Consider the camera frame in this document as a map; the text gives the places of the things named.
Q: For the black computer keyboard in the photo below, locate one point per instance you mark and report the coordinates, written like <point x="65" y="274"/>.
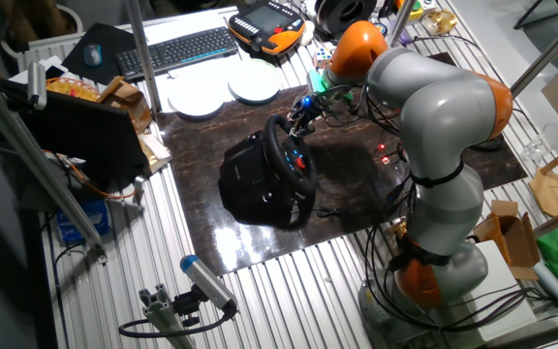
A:
<point x="182" y="48"/>

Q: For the pale blue roll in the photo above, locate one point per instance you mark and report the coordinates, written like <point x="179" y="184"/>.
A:
<point x="555" y="288"/>

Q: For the black laptop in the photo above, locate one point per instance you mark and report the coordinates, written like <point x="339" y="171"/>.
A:
<point x="85" y="131"/>

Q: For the open cardboard box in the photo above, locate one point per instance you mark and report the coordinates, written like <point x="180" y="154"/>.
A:
<point x="516" y="242"/>

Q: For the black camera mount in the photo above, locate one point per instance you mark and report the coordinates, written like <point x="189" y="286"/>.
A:
<point x="187" y="305"/>

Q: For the white plastic lump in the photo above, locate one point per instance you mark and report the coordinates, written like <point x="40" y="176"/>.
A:
<point x="307" y="33"/>

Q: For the small white scrap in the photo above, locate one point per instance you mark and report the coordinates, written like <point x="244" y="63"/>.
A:
<point x="326" y="279"/>

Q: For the orange black teach pendant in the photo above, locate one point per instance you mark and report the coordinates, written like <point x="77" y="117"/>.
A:
<point x="264" y="19"/>

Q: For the long aluminium beam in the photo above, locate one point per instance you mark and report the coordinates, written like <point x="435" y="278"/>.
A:
<point x="32" y="160"/>

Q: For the gold glass bowl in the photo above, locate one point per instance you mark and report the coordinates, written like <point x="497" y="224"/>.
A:
<point x="441" y="22"/>

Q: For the Rubik's cube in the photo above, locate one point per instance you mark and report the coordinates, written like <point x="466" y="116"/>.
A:
<point x="322" y="57"/>

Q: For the black steering wheel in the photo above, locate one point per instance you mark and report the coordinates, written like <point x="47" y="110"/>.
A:
<point x="273" y="145"/>

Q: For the silver camera blue cap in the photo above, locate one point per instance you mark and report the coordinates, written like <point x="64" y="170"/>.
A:
<point x="206" y="281"/>

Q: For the silver depth camera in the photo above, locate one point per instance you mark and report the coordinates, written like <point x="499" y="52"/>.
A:
<point x="37" y="85"/>

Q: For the aluminium frame post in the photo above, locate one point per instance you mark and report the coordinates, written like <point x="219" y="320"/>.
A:
<point x="550" y="48"/>
<point x="143" y="58"/>
<point x="402" y="19"/>

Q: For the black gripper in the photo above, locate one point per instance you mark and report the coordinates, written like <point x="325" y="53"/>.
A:
<point x="308" y="110"/>

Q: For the clear glass cup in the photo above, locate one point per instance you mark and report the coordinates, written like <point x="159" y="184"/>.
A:
<point x="536" y="150"/>

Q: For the black mouse pad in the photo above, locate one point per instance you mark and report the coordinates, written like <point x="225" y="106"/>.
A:
<point x="109" y="43"/>

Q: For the blue yellow tape roll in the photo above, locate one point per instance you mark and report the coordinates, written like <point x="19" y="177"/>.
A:
<point x="380" y="28"/>

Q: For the brown paper bag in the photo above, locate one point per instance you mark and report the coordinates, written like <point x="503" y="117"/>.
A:
<point x="126" y="99"/>

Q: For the white box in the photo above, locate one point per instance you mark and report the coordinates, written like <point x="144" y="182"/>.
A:
<point x="502" y="291"/>

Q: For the white round bin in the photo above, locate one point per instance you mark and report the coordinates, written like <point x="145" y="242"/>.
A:
<point x="76" y="19"/>

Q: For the green yellow button box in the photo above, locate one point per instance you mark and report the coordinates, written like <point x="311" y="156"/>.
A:
<point x="414" y="10"/>

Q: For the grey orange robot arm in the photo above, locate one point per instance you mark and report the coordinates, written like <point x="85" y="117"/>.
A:
<point x="443" y="111"/>

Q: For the blue grey computer mouse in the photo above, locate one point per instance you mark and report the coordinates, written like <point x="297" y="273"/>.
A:
<point x="92" y="54"/>

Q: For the blue box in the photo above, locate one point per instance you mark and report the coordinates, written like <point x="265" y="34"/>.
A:
<point x="83" y="220"/>

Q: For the white round plate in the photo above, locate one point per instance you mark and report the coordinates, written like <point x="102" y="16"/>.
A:
<point x="195" y="97"/>
<point x="255" y="80"/>

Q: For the black steering wheel base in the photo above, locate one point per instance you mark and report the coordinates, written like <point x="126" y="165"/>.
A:
<point x="242" y="179"/>

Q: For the short aluminium extrusion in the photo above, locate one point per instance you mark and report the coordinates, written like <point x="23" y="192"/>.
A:
<point x="163" y="315"/>

